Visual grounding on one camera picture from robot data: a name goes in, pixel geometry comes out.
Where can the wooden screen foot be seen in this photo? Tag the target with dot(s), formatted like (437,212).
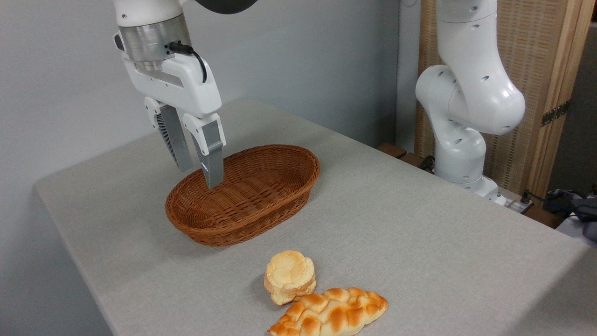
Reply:
(396,151)

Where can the metal screen hinge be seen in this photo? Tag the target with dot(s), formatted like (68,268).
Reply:
(555,113)

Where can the brown wicker basket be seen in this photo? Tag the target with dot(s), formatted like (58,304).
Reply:
(252,196)

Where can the round bread roll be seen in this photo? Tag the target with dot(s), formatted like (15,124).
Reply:
(289,275)

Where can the braided bread loaf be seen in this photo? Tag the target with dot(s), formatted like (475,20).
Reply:
(331,312)

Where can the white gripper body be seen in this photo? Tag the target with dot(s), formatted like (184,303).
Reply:
(186,88)

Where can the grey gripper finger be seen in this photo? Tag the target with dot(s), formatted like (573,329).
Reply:
(212,158)
(176,140)

